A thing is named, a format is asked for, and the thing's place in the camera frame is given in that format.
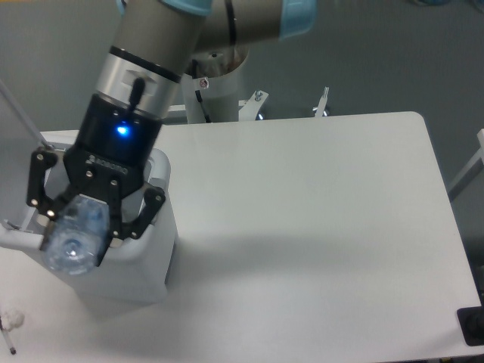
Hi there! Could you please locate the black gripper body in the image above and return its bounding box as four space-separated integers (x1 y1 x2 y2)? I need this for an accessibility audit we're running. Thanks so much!
62 93 163 240

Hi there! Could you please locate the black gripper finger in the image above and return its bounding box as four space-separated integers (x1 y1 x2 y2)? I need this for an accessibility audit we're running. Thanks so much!
111 185 166 247
26 147 82 250

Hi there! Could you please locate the clear plastic water bottle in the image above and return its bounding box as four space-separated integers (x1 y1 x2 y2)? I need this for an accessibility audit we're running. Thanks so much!
42 195 109 276

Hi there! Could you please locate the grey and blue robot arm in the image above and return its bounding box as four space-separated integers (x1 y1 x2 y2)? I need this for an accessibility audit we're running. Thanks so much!
26 1 317 247

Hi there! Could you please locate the white trash can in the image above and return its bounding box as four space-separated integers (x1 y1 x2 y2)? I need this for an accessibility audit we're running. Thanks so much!
1 149 178 303

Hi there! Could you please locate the white trash can lid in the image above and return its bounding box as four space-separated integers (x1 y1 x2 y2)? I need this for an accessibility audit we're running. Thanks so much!
1 84 47 234

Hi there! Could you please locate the white stick with crumpled tip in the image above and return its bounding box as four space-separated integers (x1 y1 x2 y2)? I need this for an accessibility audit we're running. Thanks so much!
1 309 25 355

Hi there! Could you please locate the black device at table corner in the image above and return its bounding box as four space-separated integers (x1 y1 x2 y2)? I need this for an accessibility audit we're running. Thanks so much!
457 306 483 346

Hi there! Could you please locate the black cable on pedestal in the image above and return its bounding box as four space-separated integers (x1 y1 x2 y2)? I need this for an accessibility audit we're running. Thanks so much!
191 59 212 124

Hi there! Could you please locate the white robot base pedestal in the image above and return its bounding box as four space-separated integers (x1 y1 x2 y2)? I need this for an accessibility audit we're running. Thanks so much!
181 45 249 123

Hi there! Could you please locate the white base mounting frame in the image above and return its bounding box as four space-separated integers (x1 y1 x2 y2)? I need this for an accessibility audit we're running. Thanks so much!
166 87 330 123

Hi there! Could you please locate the white frame at right edge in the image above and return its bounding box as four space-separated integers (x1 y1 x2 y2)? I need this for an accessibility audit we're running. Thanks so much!
448 129 483 202

